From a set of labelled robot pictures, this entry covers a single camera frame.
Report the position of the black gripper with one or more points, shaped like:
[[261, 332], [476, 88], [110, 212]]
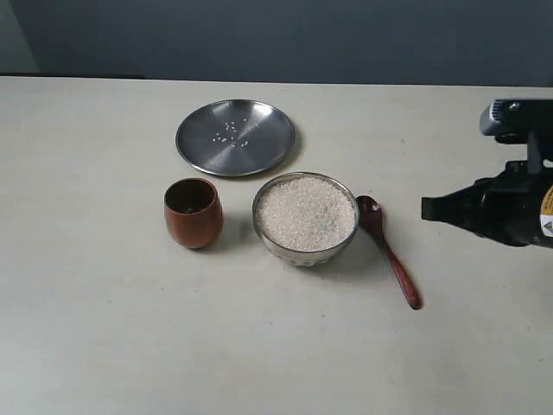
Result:
[[508, 208]]

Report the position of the dark red wooden spoon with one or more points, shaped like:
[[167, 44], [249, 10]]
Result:
[[371, 219]]

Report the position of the glass bowl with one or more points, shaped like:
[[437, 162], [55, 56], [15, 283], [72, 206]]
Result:
[[302, 258]]

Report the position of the round steel plate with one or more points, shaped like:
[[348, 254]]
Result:
[[271, 138]]

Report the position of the brown wooden cup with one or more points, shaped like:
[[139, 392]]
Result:
[[193, 212]]

